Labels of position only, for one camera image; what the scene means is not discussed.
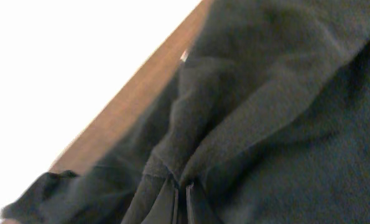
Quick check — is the dark green t-shirt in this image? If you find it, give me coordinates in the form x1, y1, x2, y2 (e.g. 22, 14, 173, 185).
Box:
1, 0, 370, 224

